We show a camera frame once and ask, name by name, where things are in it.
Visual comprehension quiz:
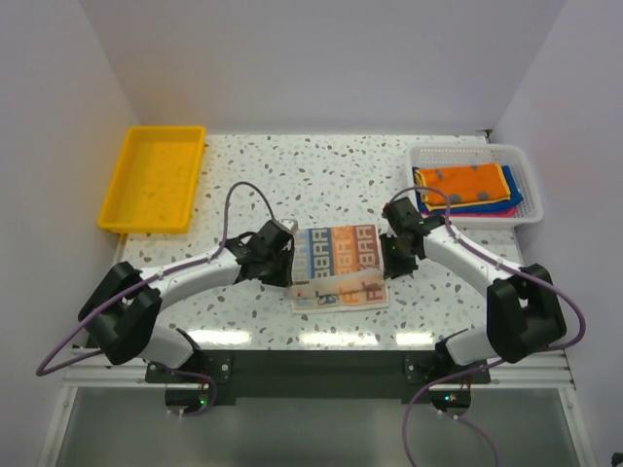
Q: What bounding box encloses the white orange patterned towel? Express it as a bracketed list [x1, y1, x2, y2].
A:
[288, 224, 389, 314]

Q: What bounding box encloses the orange grey cat towel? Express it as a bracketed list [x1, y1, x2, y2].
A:
[413, 163, 512, 210]

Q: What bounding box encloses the pink microfiber towel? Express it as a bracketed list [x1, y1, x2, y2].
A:
[451, 205, 516, 218]

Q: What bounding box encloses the blue towel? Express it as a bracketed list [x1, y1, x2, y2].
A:
[415, 165, 523, 214]

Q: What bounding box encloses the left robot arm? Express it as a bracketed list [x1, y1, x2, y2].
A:
[78, 219, 298, 382]

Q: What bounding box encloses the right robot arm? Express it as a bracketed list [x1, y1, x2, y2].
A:
[380, 198, 567, 382]

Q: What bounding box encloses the yellow plastic bin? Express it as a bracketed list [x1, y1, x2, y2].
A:
[97, 126, 206, 234]

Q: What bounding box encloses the white perforated plastic basket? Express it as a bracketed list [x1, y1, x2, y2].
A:
[405, 143, 543, 230]

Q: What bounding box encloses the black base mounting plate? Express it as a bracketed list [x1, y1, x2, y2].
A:
[145, 349, 486, 411]

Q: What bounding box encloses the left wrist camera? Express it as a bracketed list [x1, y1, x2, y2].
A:
[278, 219, 299, 235]

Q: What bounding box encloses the aluminium extrusion rail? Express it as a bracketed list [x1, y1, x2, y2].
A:
[63, 351, 575, 389]

